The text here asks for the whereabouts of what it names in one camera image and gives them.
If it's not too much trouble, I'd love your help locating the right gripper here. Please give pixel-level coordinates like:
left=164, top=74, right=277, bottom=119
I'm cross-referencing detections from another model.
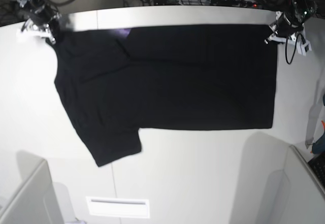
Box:
left=16, top=4, right=60, bottom=44

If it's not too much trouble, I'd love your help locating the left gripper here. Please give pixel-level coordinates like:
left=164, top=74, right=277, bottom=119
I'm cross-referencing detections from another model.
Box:
left=264, top=12, right=306, bottom=44

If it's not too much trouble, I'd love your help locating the black T-shirt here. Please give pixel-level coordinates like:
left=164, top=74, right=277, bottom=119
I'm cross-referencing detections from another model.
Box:
left=52, top=24, right=278, bottom=167

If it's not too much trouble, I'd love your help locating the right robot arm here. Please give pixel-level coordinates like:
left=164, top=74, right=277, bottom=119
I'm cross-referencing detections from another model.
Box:
left=13, top=0, right=60, bottom=44

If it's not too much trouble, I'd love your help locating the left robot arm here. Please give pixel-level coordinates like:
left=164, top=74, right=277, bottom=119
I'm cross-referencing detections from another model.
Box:
left=265, top=0, right=316, bottom=44

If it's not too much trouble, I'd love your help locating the black power strip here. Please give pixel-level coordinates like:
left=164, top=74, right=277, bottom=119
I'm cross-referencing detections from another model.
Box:
left=210, top=0, right=258, bottom=8

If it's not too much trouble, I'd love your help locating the blue orange tool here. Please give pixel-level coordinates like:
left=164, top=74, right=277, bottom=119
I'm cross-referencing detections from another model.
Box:
left=311, top=132, right=325, bottom=154

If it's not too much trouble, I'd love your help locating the black keyboard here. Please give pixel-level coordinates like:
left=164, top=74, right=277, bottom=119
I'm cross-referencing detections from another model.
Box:
left=308, top=154, right=325, bottom=186

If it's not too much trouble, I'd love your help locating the white divider panel right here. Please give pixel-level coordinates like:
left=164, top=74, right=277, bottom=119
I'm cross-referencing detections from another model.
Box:
left=268, top=145, right=324, bottom=223

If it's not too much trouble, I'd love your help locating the white divider panel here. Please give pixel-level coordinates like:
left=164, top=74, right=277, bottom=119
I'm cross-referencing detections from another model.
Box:
left=1, top=159, right=64, bottom=224
left=268, top=145, right=324, bottom=223

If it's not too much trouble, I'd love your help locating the white divider panel left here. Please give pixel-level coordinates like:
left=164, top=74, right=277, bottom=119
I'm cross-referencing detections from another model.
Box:
left=1, top=159, right=64, bottom=224

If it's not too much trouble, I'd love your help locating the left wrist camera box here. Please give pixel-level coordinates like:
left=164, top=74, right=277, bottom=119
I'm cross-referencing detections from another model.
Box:
left=296, top=40, right=312, bottom=56

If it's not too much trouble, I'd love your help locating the grey strap at right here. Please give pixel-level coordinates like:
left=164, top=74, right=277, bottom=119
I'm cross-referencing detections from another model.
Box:
left=305, top=80, right=325, bottom=150

